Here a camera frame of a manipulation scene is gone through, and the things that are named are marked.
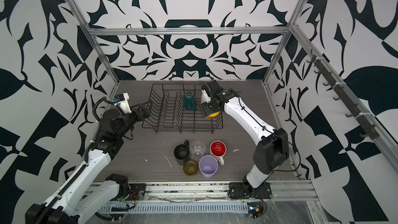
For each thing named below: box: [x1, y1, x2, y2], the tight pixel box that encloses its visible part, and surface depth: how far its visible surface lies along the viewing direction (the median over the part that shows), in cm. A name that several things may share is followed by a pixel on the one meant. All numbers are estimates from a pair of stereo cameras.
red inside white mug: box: [209, 140, 227, 166], surface depth 83 cm
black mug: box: [173, 140, 190, 166], surface depth 85 cm
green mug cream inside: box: [182, 90, 197, 112], surface depth 98 cm
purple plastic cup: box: [198, 154, 219, 179], surface depth 74 cm
